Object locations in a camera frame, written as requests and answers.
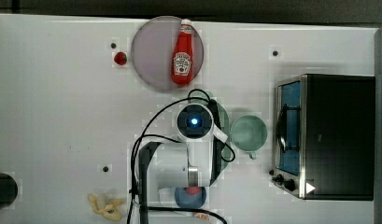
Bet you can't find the orange plush fruit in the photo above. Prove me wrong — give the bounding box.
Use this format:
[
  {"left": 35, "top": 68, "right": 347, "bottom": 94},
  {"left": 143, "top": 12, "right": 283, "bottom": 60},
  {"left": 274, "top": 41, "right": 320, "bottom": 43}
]
[{"left": 193, "top": 213, "right": 210, "bottom": 222}]

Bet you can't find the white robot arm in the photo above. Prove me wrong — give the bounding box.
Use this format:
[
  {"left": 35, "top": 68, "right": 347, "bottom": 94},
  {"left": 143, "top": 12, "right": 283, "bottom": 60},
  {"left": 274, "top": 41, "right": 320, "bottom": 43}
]
[{"left": 132, "top": 100, "right": 228, "bottom": 224}]

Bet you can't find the silver black toaster oven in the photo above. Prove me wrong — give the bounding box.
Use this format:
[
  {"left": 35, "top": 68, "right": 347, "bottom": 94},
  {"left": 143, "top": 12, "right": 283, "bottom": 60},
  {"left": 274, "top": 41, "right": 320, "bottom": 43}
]
[{"left": 269, "top": 74, "right": 375, "bottom": 201}]

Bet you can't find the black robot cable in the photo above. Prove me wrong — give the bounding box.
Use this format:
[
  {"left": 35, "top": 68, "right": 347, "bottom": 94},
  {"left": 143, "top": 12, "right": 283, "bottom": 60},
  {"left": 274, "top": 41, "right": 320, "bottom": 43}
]
[{"left": 126, "top": 88, "right": 236, "bottom": 224}]

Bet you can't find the yellow plush banana peel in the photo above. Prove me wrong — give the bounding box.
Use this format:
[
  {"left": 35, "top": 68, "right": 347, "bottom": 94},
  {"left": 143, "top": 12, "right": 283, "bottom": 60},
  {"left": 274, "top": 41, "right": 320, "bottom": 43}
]
[{"left": 88, "top": 194, "right": 124, "bottom": 221}]

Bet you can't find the mint green cup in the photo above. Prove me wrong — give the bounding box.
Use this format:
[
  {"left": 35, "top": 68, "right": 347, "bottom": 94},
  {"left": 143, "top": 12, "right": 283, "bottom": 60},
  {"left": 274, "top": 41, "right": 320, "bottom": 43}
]
[{"left": 230, "top": 115, "right": 267, "bottom": 160}]

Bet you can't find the red plush ketchup bottle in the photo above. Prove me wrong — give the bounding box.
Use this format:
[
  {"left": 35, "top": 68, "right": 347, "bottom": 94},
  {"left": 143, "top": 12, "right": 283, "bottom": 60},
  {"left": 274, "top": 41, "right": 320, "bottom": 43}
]
[{"left": 171, "top": 19, "right": 193, "bottom": 86}]

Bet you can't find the blue bowl with red ball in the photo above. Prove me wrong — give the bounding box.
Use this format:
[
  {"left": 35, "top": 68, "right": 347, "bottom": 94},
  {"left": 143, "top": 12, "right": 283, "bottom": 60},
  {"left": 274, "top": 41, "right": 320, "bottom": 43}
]
[{"left": 175, "top": 187, "right": 206, "bottom": 208}]

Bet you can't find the red plush strawberry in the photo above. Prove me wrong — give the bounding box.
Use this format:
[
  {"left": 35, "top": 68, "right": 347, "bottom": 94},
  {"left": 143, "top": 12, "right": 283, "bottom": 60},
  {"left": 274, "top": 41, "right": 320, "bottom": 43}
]
[{"left": 114, "top": 51, "right": 127, "bottom": 66}]

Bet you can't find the grey round plate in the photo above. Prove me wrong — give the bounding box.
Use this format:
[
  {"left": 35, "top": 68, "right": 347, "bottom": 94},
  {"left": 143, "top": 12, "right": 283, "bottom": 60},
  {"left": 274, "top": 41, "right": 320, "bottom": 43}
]
[{"left": 130, "top": 16, "right": 205, "bottom": 92}]

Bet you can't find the black round object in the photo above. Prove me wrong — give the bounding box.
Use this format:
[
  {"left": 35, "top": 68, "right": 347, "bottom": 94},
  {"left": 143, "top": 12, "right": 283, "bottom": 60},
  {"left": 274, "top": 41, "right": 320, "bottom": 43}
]
[{"left": 0, "top": 173, "right": 19, "bottom": 210}]

